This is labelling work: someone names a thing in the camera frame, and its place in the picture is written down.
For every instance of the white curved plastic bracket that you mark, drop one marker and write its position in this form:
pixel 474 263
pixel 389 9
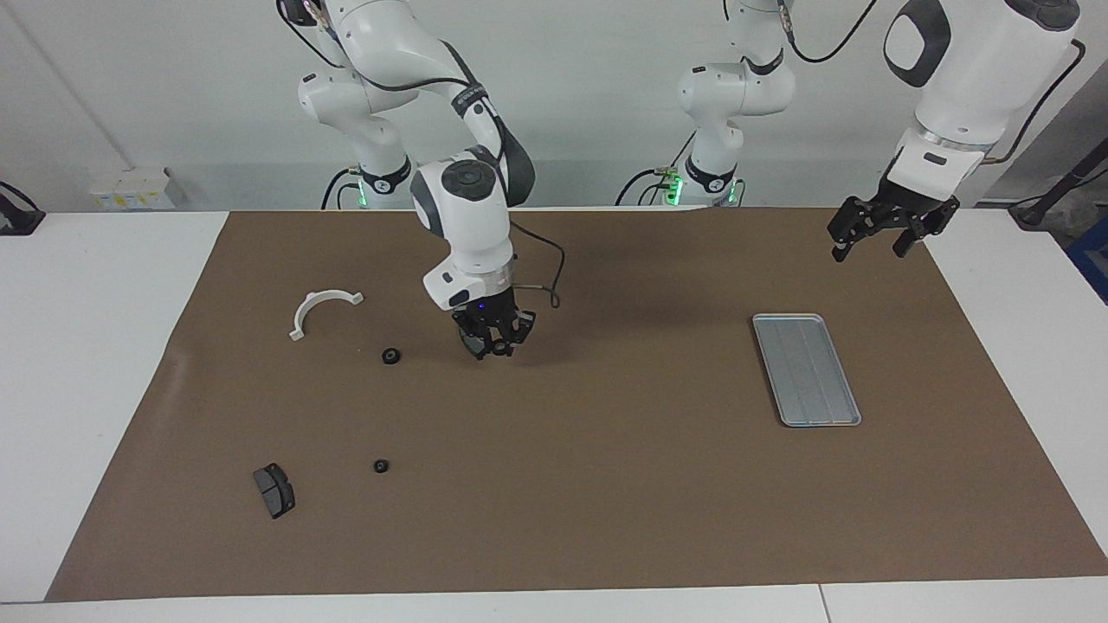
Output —
pixel 302 311

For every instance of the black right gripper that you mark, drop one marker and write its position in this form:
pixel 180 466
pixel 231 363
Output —
pixel 489 313

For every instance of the brown table mat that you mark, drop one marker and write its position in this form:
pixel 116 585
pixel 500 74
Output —
pixel 606 476

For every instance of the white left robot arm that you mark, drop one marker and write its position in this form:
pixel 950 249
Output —
pixel 969 86

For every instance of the black stand pole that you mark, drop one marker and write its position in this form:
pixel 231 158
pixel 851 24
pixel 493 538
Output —
pixel 1060 192

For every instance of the white wall socket box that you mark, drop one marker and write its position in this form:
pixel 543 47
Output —
pixel 130 186

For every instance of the black clamp mount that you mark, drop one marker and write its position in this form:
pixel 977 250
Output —
pixel 17 221

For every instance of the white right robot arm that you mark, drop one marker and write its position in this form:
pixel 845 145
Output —
pixel 467 216

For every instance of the silver metal tray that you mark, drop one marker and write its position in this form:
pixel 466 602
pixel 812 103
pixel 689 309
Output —
pixel 805 372

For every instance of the blue crate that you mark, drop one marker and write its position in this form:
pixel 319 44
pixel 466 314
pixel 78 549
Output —
pixel 1092 264

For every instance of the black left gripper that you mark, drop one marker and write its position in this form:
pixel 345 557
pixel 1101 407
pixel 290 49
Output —
pixel 913 206

